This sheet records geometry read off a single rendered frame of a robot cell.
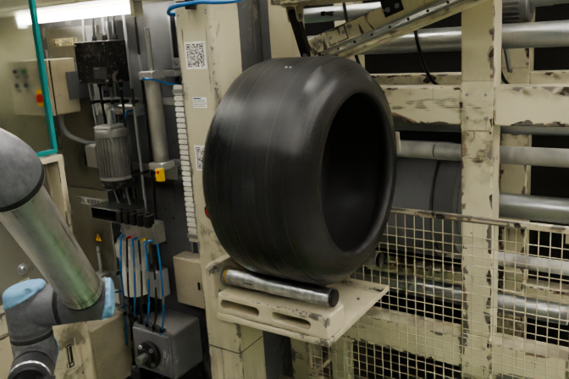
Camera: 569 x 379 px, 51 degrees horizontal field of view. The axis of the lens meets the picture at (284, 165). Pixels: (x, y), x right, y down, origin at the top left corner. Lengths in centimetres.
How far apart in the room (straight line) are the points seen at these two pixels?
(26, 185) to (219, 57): 83
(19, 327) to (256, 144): 65
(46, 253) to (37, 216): 11
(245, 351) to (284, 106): 85
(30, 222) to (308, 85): 68
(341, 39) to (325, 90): 50
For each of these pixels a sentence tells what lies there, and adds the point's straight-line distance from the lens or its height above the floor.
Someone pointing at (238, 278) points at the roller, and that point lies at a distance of 165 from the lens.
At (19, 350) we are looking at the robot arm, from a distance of 146.
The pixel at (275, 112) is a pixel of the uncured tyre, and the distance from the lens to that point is 135.
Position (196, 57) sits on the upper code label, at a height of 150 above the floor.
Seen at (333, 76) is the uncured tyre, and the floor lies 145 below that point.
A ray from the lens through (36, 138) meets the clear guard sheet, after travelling 173.
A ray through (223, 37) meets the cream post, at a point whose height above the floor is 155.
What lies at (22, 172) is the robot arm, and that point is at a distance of 95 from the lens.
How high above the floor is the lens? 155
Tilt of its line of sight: 12 degrees down
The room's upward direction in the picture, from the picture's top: 4 degrees counter-clockwise
